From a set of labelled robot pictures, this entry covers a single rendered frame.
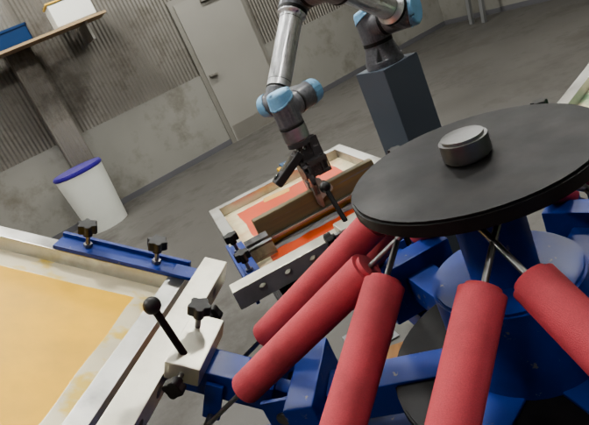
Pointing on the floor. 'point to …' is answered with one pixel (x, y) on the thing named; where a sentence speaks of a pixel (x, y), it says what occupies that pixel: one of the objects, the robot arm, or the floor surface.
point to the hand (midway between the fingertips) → (317, 202)
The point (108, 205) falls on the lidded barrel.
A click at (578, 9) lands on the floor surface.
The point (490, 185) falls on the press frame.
